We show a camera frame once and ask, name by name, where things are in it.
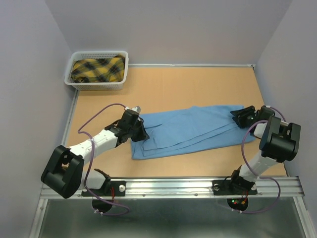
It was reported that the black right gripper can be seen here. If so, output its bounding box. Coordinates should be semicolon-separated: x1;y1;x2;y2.
229;105;258;128

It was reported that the light blue long sleeve shirt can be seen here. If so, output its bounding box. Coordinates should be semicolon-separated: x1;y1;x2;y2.
131;105;246;160

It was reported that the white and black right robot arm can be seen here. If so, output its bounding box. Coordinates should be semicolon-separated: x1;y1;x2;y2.
228;106;301;193

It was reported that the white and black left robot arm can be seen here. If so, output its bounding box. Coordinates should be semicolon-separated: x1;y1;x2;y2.
41;106;149;198

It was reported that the yellow plaid shirt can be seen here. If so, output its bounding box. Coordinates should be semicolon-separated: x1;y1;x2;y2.
70;55;125;83

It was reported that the white plastic basket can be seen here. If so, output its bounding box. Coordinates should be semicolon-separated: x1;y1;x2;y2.
64;50;129;91

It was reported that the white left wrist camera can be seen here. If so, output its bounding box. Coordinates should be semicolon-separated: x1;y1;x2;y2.
124;106;141;114

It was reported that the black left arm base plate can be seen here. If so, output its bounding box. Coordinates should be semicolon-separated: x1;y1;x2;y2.
81;179;127;211

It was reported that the aluminium mounting rail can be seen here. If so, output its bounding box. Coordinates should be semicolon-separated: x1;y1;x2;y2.
39;176;305;199

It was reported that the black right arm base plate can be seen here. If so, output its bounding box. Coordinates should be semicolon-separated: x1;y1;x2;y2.
210;178;258;211

